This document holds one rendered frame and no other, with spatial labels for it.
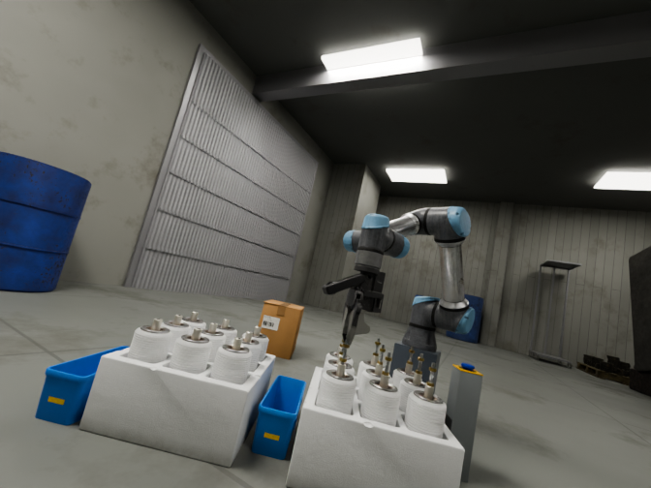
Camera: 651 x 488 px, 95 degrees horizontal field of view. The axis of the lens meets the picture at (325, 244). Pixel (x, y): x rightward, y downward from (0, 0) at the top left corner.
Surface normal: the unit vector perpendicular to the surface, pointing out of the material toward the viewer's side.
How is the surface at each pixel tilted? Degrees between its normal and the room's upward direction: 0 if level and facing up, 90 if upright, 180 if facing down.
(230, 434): 90
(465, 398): 90
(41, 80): 90
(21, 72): 90
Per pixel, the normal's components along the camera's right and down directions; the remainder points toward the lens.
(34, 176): 0.61, 0.03
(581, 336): -0.43, -0.22
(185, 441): -0.01, -0.14
